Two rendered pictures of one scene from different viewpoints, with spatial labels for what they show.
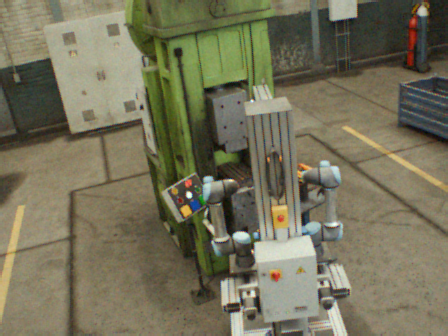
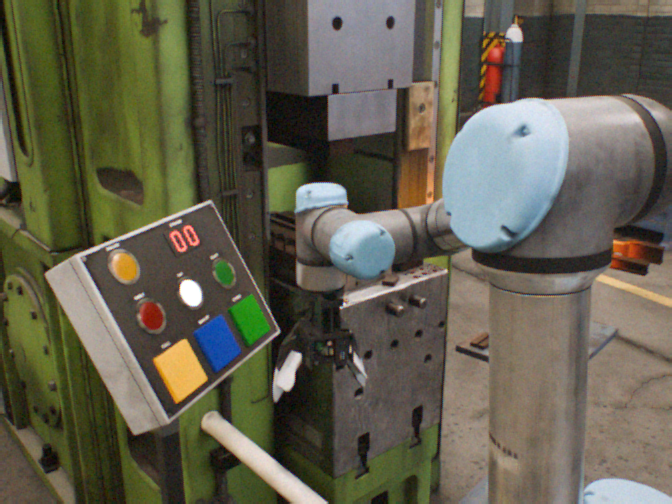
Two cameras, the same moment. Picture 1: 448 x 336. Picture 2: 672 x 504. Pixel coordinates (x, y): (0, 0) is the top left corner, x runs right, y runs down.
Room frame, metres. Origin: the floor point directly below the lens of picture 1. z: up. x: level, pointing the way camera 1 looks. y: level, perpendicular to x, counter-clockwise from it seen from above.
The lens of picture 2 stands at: (2.32, 0.49, 1.53)
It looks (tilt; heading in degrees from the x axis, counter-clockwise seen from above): 19 degrees down; 340
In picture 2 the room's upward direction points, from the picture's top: straight up
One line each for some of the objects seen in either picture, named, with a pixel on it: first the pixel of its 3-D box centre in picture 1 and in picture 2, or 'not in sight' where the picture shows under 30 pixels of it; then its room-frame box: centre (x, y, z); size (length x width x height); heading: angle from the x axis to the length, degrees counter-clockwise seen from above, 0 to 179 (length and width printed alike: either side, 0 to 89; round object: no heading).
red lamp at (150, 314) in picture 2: not in sight; (151, 316); (3.32, 0.43, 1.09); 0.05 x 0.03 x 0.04; 111
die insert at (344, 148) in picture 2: not in sight; (302, 133); (3.97, -0.01, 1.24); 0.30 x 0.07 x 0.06; 21
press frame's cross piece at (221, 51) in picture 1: (212, 52); not in sight; (4.08, 0.01, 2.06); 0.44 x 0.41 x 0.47; 21
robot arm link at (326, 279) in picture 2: not in sight; (323, 272); (3.25, 0.18, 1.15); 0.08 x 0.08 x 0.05
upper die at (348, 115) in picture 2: (226, 138); (304, 104); (3.92, 0.00, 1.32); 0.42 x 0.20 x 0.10; 21
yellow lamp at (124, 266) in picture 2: not in sight; (124, 266); (3.35, 0.46, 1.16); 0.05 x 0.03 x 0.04; 111
